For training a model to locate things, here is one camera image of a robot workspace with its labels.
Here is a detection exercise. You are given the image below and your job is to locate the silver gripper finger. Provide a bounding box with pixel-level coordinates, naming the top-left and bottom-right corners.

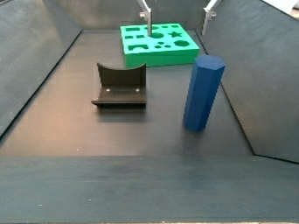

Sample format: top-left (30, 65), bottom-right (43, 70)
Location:
top-left (137, 0), bottom-right (153, 36)
top-left (201, 0), bottom-right (222, 35)

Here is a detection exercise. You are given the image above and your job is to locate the black curved holder stand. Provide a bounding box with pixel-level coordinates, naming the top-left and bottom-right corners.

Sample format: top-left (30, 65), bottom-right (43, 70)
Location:
top-left (91, 63), bottom-right (147, 107)

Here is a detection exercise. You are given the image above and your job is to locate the green foam shape board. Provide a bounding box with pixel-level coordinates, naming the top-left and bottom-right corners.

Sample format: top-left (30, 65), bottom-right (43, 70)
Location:
top-left (121, 24), bottom-right (201, 67)

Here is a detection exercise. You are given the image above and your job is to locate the blue hexagonal prism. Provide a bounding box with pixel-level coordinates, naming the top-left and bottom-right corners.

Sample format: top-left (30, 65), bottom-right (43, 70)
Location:
top-left (183, 55), bottom-right (226, 131)

